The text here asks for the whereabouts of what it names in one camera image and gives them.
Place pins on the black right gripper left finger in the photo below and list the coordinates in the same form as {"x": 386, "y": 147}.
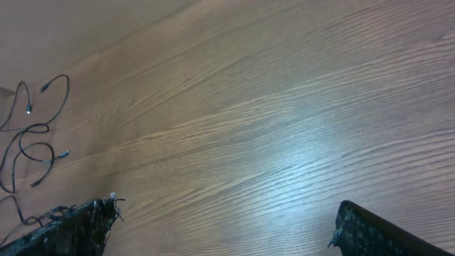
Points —
{"x": 73, "y": 230}

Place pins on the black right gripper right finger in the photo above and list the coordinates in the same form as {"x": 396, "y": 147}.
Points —
{"x": 360, "y": 232}

